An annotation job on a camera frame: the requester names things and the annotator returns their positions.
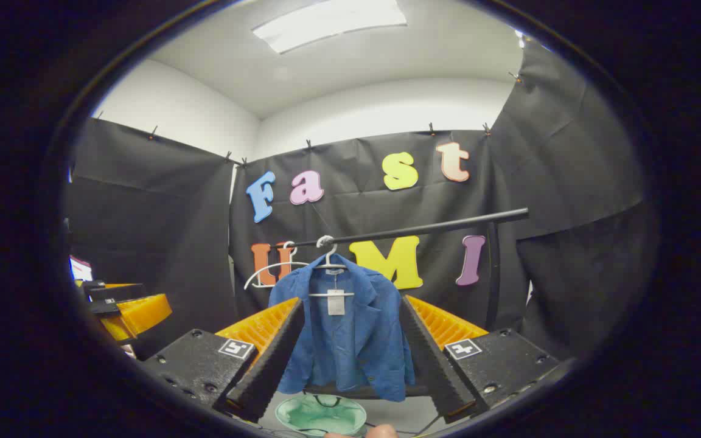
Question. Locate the black backdrop cloth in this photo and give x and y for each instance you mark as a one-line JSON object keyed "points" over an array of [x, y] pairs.
{"points": [[162, 243]]}

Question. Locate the ceiling light panel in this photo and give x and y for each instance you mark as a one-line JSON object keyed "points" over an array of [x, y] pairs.
{"points": [[326, 24]]}

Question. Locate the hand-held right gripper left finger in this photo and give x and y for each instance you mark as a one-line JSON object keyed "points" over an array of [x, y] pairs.
{"points": [[274, 365]]}

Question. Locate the white plastic clothes hanger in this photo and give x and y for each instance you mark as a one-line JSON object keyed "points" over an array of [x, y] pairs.
{"points": [[265, 271], [330, 258]]}

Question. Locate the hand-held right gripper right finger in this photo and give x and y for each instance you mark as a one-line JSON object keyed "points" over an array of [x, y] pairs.
{"points": [[435, 371]]}

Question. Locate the black clothes rack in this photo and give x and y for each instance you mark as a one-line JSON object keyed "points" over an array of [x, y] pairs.
{"points": [[448, 226]]}

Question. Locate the white paper garment tag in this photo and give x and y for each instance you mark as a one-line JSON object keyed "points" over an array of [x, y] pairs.
{"points": [[336, 302]]}

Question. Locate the blue jacket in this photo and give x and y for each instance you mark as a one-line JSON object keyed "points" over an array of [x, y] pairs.
{"points": [[356, 340]]}

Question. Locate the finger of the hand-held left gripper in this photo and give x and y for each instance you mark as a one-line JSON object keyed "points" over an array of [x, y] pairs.
{"points": [[119, 292], [137, 313]]}

